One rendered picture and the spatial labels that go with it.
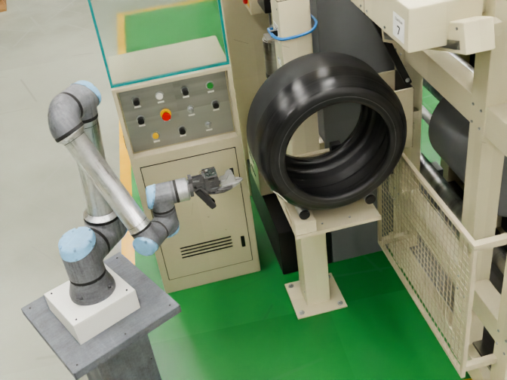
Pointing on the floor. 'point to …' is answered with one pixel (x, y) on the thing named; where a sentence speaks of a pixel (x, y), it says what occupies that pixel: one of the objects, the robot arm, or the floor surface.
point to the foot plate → (316, 303)
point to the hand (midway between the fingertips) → (239, 181)
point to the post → (302, 144)
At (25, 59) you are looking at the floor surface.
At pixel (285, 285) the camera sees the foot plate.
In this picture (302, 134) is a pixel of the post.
